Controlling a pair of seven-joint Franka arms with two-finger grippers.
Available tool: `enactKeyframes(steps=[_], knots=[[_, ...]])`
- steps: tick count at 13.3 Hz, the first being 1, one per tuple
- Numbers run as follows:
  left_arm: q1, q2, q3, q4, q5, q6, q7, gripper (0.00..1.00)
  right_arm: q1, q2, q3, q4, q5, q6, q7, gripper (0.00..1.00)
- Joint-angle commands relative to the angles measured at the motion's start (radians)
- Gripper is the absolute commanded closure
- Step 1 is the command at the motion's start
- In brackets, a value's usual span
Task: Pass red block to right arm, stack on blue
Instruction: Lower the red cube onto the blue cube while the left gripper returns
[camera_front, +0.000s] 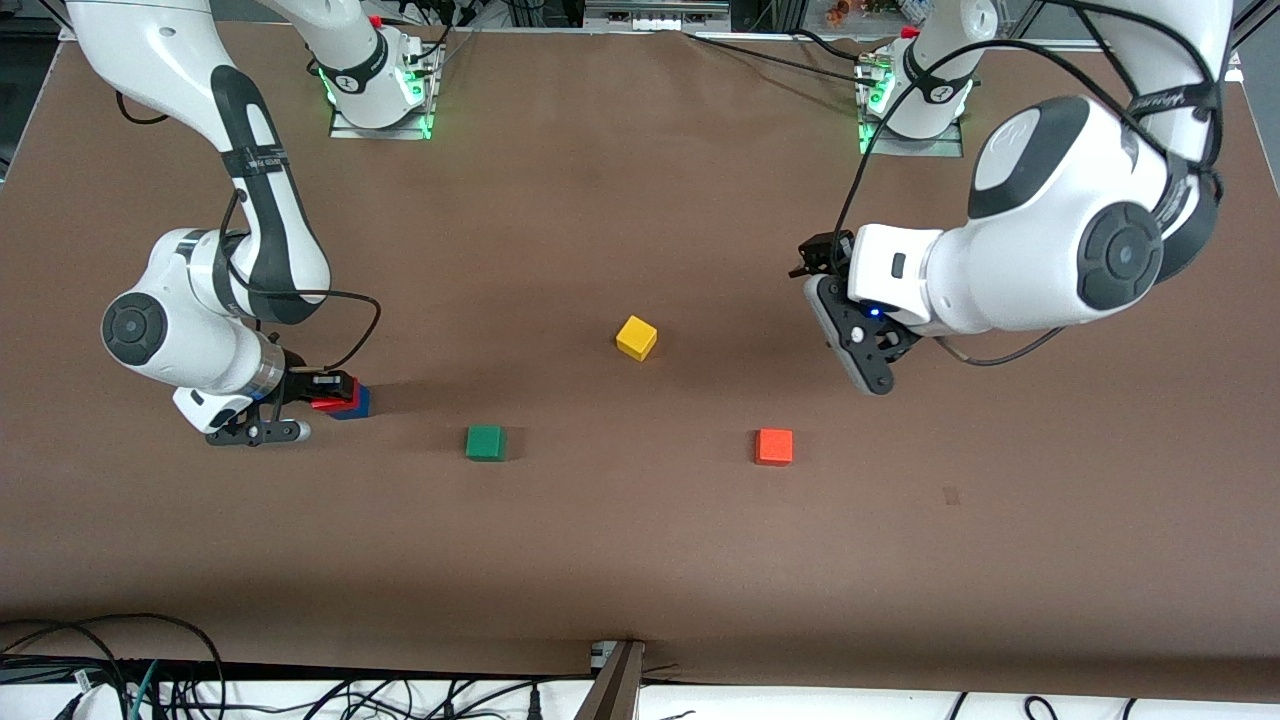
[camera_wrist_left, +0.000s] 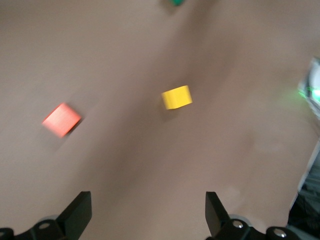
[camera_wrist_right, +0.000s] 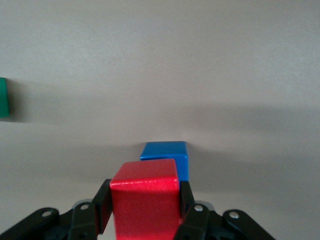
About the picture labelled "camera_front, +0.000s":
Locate brown paper table cover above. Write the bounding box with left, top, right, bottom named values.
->
left=0, top=20, right=1280, bottom=701

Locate black looped cable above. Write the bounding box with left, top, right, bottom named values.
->
left=0, top=613, right=229, bottom=720

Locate grey metal post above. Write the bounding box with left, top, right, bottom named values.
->
left=573, top=640, right=647, bottom=720

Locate black table cable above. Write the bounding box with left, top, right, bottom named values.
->
left=685, top=33, right=869, bottom=83
left=790, top=28, right=863, bottom=63

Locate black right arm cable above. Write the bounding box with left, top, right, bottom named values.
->
left=115, top=90, right=383, bottom=373

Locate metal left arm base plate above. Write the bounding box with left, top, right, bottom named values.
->
left=856, top=50, right=966, bottom=158

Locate grey metal rail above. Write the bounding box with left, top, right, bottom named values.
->
left=583, top=0, right=733, bottom=33

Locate yellow wooden block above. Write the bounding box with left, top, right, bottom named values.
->
left=615, top=315, right=659, bottom=362

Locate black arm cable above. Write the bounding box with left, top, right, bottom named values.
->
left=115, top=90, right=383, bottom=373
left=828, top=0, right=1226, bottom=368

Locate black cable bundle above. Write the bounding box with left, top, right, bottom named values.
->
left=400, top=0, right=486, bottom=71

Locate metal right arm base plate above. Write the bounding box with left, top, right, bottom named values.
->
left=328, top=38, right=443, bottom=141

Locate teal cable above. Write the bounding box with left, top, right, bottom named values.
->
left=128, top=660, right=161, bottom=720

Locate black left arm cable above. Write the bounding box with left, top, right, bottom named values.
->
left=828, top=0, right=1226, bottom=368

